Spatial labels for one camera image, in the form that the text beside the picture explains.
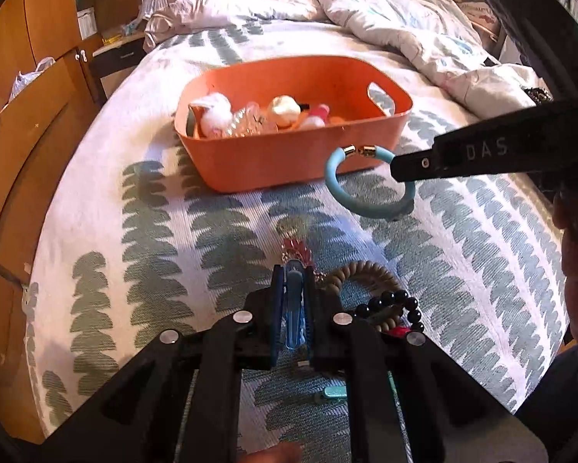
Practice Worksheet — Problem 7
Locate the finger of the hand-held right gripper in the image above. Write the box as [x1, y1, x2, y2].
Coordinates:
[389, 150, 439, 185]

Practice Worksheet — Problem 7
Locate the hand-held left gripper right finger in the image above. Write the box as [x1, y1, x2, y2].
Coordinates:
[302, 267, 446, 463]

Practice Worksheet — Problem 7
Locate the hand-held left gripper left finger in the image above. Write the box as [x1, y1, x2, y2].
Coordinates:
[38, 265, 286, 463]

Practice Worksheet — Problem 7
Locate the blue hair clip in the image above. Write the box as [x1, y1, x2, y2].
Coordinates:
[283, 259, 310, 351]

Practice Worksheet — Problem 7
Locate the turquoise bracelet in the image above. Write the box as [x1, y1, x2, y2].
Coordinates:
[324, 145, 411, 219]

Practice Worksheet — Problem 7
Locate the orange plastic basket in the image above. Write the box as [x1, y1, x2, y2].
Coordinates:
[174, 56, 413, 194]

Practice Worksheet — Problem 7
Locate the cream round hair accessory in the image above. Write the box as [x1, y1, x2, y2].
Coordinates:
[268, 95, 301, 129]

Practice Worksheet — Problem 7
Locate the white plush toy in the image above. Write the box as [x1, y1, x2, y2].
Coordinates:
[189, 93, 235, 139]

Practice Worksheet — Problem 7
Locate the person's left hand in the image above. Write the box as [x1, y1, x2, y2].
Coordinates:
[243, 443, 303, 463]

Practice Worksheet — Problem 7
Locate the dark beaded item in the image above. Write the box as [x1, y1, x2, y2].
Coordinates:
[522, 87, 553, 105]

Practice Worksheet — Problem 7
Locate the red bead trinket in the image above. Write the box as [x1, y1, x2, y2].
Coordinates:
[281, 238, 315, 267]

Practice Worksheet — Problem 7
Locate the teal hair clip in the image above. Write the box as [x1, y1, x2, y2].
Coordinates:
[314, 385, 348, 404]

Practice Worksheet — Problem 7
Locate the pink and white hair accessory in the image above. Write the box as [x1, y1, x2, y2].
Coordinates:
[299, 104, 331, 131]

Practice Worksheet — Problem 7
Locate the patterned cushion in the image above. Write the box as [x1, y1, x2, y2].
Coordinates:
[440, 0, 507, 35]

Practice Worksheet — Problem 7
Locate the white leaf-print bed cover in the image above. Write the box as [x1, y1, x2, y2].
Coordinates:
[25, 20, 573, 444]

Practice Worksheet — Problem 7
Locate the light blue printed quilt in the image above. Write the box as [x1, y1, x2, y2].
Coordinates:
[296, 0, 543, 120]

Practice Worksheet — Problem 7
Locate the clear plastic hair accessory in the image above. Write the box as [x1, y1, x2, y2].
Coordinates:
[227, 102, 273, 138]

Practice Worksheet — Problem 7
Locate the pink quilt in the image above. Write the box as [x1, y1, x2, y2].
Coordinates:
[143, 0, 324, 53]

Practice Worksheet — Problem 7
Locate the dark and cream nightstand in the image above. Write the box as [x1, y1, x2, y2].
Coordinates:
[88, 34, 148, 80]

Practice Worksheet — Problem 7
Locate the wooden wardrobe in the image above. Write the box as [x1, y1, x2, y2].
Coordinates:
[0, 0, 146, 444]

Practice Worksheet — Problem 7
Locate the crumpled plastic bag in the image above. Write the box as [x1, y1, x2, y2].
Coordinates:
[8, 56, 57, 103]

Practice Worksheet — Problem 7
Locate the beige coil hair tie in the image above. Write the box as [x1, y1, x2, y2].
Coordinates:
[336, 260, 402, 335]

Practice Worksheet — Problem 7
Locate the black bead bracelet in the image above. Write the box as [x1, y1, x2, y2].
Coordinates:
[355, 289, 425, 335]

